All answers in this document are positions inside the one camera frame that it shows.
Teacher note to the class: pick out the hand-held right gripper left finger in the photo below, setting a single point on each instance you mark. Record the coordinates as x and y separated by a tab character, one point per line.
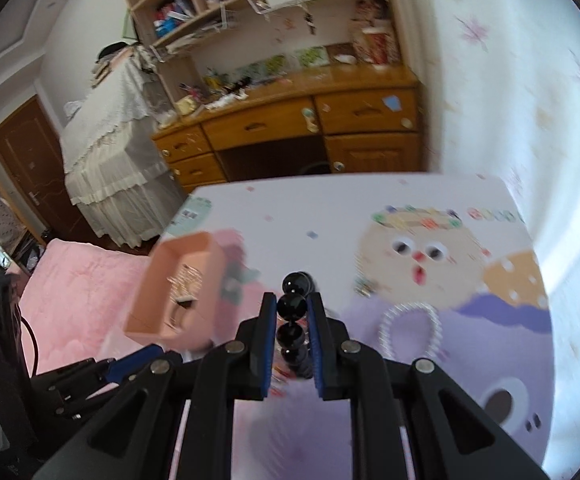
269	345

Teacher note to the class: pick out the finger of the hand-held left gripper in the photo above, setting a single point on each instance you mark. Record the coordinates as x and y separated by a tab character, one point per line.
132	359
77	380

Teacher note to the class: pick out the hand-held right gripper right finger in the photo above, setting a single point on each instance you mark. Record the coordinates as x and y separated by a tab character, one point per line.
318	345

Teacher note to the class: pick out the pink jewelry box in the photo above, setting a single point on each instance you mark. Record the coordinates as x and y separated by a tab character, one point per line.
170	285

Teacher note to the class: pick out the pink fluffy blanket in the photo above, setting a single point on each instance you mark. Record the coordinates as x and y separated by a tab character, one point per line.
80	290

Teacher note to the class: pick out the cartoon printed mat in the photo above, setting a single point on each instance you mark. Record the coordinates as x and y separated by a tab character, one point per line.
420	260

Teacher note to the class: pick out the brown wooden door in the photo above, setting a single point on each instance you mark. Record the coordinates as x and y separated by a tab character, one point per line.
25	160

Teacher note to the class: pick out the white lace cover cloth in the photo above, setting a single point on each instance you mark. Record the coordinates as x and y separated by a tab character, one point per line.
110	140

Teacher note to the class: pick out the wooden desk with drawers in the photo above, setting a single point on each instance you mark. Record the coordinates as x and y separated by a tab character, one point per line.
270	120

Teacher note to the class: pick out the row of picture cards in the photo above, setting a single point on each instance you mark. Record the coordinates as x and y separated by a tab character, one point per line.
280	64

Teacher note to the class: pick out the dark clothes pile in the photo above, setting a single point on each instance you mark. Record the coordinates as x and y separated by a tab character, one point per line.
112	55

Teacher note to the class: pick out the red and white container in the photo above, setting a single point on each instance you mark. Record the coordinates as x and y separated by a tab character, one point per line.
377	46

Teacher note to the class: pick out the wooden bookshelf hutch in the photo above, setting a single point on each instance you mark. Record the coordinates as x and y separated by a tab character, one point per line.
210	10

